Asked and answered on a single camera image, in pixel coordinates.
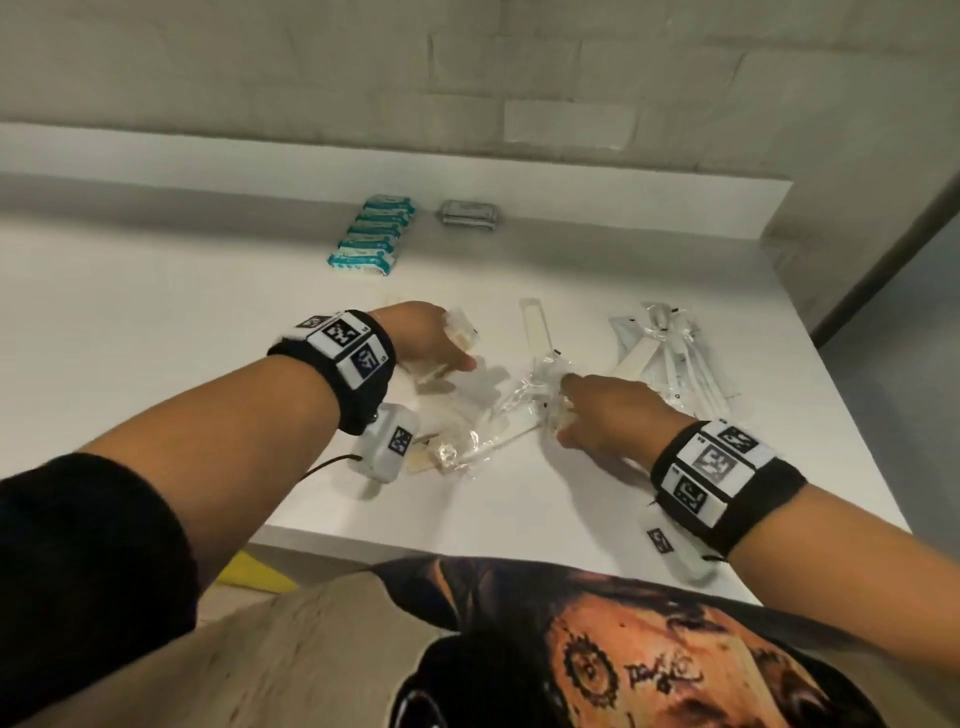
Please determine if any person's right hand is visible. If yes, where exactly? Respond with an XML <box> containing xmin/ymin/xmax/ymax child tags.
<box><xmin>555</xmin><ymin>372</ymin><xmax>705</xmax><ymax>471</ymax></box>

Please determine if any person's left hand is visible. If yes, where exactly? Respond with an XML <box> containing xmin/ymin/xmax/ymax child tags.
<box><xmin>371</xmin><ymin>301</ymin><xmax>478</xmax><ymax>376</ymax></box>

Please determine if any small clear plastic packet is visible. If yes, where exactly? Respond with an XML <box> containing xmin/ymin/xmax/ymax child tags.
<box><xmin>442</xmin><ymin>307</ymin><xmax>482</xmax><ymax>354</ymax></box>

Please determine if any clear plastic bag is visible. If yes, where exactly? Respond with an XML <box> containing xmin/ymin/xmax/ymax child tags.
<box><xmin>498</xmin><ymin>358</ymin><xmax>580</xmax><ymax>440</ymax></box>

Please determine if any person's left forearm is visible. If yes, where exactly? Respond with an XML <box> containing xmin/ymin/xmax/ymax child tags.
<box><xmin>75</xmin><ymin>352</ymin><xmax>346</xmax><ymax>594</ymax></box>

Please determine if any person's right forearm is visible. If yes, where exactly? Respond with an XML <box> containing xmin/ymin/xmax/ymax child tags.
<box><xmin>726</xmin><ymin>483</ymin><xmax>960</xmax><ymax>661</ymax></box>

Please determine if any clear bag with beige contents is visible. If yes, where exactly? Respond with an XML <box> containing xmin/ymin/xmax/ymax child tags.
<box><xmin>408</xmin><ymin>405</ymin><xmax>543</xmax><ymax>478</ymax></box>

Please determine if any clear packet with white strip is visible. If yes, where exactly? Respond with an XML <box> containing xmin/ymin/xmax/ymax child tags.
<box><xmin>519</xmin><ymin>297</ymin><xmax>566</xmax><ymax>369</ymax></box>

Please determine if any black wristband with marker tags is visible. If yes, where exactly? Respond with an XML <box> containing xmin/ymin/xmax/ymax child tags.
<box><xmin>267</xmin><ymin>309</ymin><xmax>397</xmax><ymax>436</ymax></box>
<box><xmin>651</xmin><ymin>420</ymin><xmax>808</xmax><ymax>560</ymax></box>

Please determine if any pile of clear cutlery packets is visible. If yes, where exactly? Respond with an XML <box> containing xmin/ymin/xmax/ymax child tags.
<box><xmin>609</xmin><ymin>300</ymin><xmax>741</xmax><ymax>421</ymax></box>

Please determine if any grey wipes packet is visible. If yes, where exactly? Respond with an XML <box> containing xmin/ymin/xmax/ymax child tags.
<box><xmin>436</xmin><ymin>198</ymin><xmax>501</xmax><ymax>231</ymax></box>

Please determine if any yellow floor tape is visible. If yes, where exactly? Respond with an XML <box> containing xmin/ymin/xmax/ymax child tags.
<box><xmin>216</xmin><ymin>549</ymin><xmax>303</xmax><ymax>595</ymax></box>

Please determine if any black shirt sleeve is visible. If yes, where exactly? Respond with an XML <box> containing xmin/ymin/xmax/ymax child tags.
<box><xmin>0</xmin><ymin>452</ymin><xmax>201</xmax><ymax>726</ymax></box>

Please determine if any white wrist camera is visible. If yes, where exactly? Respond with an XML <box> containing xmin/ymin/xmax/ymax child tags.
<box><xmin>347</xmin><ymin>403</ymin><xmax>421</xmax><ymax>485</ymax></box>
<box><xmin>641</xmin><ymin>502</ymin><xmax>723</xmax><ymax>583</ymax></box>

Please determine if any black camera cable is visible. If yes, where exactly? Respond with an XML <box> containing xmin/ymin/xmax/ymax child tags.
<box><xmin>300</xmin><ymin>453</ymin><xmax>365</xmax><ymax>486</ymax></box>

